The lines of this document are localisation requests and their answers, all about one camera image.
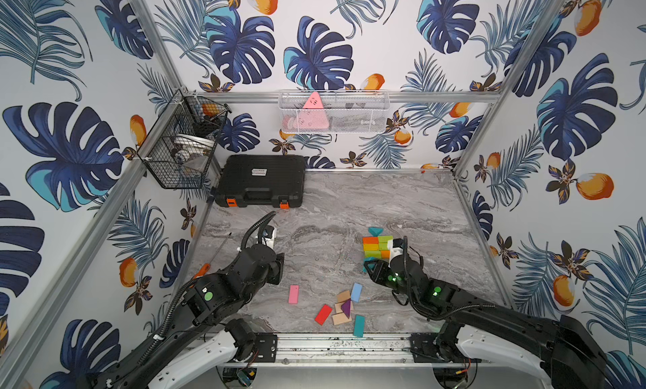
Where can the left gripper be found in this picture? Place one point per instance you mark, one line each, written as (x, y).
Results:
(275, 268)

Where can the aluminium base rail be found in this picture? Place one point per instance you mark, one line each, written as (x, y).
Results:
(402, 350)

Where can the black tool case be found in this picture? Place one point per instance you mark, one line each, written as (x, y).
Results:
(268, 180)

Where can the purple triangle block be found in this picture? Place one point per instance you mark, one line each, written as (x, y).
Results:
(347, 307)

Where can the natural wood block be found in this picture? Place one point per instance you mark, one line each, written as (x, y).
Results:
(340, 318)

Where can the white wire shelf basket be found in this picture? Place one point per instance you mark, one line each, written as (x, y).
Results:
(348, 111)

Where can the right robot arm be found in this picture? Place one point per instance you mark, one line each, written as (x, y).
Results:
(560, 353)

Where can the black wire basket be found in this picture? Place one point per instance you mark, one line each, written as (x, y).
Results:
(184, 142)

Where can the red block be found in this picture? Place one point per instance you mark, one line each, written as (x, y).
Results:
(323, 314)

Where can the orange handled screwdriver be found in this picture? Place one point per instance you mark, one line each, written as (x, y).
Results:
(205, 269)

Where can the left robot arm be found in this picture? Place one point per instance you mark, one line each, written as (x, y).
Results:
(198, 306)

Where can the yellow block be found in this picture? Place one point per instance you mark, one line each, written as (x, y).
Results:
(371, 247)

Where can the pink triangle sign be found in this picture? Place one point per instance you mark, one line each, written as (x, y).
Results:
(313, 115)

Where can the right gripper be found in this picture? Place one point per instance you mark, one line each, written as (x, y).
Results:
(378, 270)

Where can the light blue block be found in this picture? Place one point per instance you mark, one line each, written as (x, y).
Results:
(356, 292)

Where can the pink block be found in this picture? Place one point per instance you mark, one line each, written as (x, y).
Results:
(293, 298)

